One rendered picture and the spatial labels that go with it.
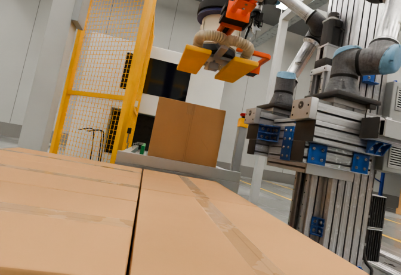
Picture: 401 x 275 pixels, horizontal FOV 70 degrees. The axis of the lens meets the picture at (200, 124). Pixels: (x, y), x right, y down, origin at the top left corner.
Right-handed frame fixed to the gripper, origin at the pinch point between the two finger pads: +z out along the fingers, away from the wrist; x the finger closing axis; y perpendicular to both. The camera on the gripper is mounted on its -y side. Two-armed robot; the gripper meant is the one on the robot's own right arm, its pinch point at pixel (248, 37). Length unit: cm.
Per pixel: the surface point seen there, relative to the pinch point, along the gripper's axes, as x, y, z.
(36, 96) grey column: 53, -134, 67
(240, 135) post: 26, 18, 66
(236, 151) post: 26, 17, 79
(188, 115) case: -20, -36, 64
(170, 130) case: -19, -44, 75
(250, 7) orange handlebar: -100, -41, 36
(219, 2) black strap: -73, -44, 23
